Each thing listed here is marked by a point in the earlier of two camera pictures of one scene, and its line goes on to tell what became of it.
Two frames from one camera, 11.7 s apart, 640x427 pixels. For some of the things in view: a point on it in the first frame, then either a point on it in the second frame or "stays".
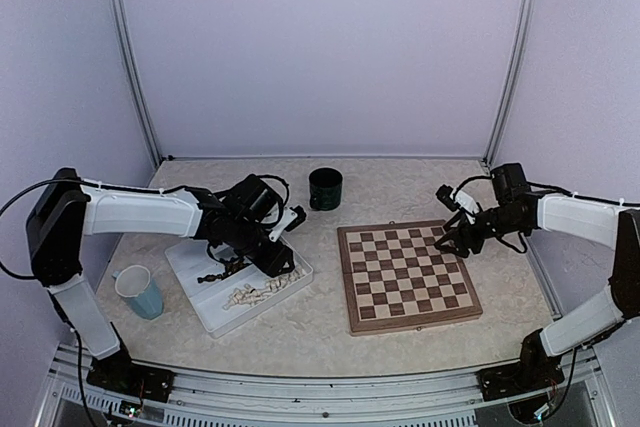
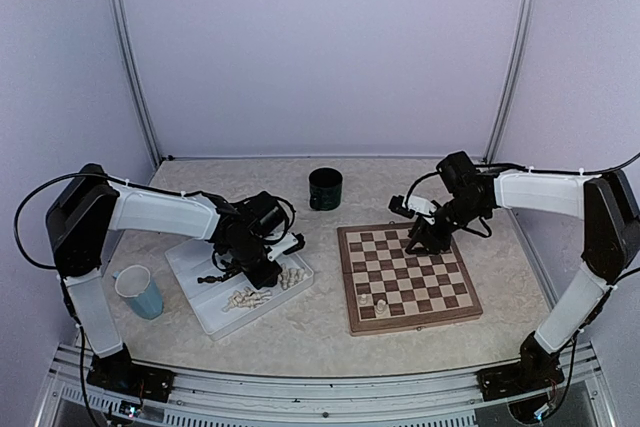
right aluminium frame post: (528, 11) stays
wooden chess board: (395, 278) stays
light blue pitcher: (135, 283) stays
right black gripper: (460, 233) → (428, 236)
